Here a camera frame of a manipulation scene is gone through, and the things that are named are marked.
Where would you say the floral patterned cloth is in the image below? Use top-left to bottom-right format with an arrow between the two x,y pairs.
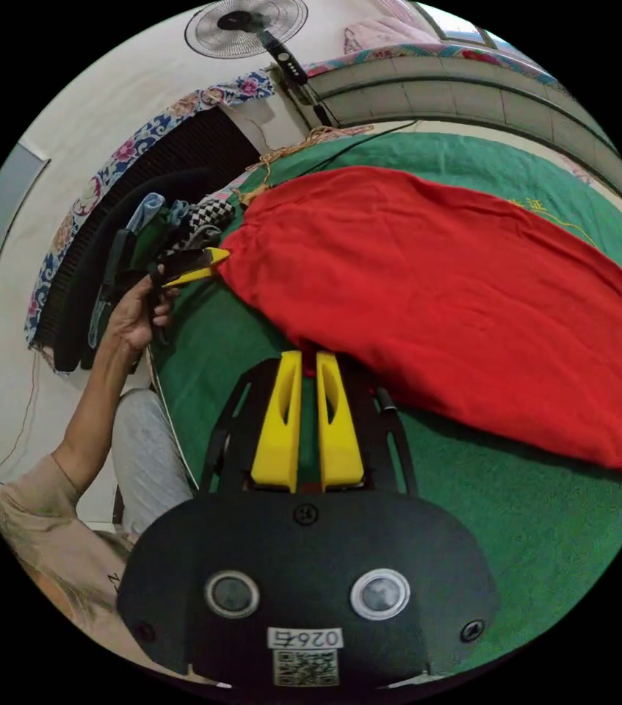
23,73 -> 277,353

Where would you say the black standing fan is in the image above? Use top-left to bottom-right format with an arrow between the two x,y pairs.
184,0 -> 340,129

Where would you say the person's left forearm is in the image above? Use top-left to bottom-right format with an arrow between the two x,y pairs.
50,329 -> 148,498

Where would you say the window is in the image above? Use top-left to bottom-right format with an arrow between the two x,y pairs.
413,0 -> 513,51

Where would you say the black cable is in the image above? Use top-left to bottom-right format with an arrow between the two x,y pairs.
303,119 -> 419,173

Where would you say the bed with green sheet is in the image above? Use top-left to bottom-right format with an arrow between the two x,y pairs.
148,118 -> 622,679

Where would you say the person's body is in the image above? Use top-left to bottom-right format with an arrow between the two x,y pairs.
0,387 -> 197,651

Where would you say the red short sleeve shirt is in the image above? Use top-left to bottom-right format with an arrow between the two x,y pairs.
215,167 -> 622,494

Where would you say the pile of clothes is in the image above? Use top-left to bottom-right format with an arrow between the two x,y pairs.
51,167 -> 236,375

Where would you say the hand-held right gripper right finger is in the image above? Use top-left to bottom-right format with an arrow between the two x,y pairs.
315,350 -> 366,491

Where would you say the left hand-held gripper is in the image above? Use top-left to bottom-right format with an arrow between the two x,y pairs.
147,247 -> 232,347

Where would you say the person's left hand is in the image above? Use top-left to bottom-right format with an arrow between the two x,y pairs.
105,265 -> 181,355

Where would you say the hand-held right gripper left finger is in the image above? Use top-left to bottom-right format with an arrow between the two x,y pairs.
250,350 -> 304,494

